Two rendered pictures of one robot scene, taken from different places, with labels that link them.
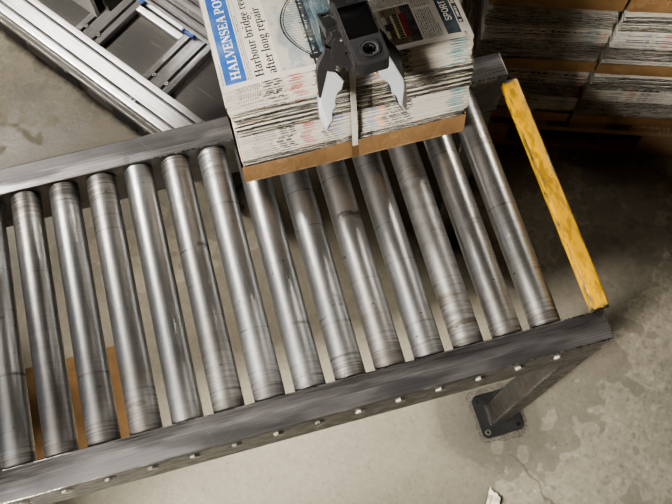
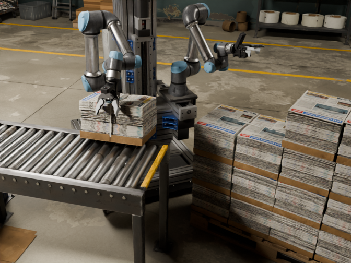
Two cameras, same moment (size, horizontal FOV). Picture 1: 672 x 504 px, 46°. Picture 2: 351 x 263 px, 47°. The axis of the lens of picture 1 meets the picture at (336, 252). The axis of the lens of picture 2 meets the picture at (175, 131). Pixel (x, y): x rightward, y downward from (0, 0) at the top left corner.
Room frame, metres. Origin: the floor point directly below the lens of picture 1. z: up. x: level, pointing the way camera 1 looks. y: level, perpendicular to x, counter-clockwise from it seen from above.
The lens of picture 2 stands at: (-0.99, -1.27, 1.94)
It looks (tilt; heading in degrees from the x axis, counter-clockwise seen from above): 27 degrees down; 27
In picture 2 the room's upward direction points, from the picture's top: 1 degrees clockwise
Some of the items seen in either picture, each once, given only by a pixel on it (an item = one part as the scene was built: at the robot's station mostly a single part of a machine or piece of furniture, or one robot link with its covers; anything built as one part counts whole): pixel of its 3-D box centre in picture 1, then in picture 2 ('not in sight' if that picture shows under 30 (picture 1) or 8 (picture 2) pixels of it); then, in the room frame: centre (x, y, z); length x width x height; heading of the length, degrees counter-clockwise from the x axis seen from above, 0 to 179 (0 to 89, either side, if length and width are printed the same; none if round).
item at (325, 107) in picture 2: not in sight; (323, 106); (1.21, -1.06, 1.06); 0.37 x 0.29 x 0.01; 175
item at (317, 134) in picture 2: not in sight; (319, 123); (1.23, -1.06, 0.95); 0.38 x 0.29 x 0.23; 175
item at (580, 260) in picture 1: (552, 189); (155, 165); (0.56, -0.36, 0.81); 0.43 x 0.03 x 0.02; 14
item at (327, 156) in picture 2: not in sight; (316, 136); (1.23, -1.06, 0.86); 0.38 x 0.29 x 0.04; 175
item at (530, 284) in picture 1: (500, 203); (141, 167); (0.56, -0.28, 0.77); 0.47 x 0.05 x 0.05; 14
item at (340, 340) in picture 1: (315, 250); (85, 159); (0.47, 0.03, 0.77); 0.47 x 0.05 x 0.05; 14
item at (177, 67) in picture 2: not in sight; (179, 71); (1.53, 0.00, 0.98); 0.13 x 0.12 x 0.14; 167
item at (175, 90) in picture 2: not in sight; (178, 86); (1.52, 0.00, 0.87); 0.15 x 0.15 x 0.10
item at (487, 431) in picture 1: (498, 412); not in sight; (0.33, -0.40, 0.01); 0.14 x 0.13 x 0.01; 14
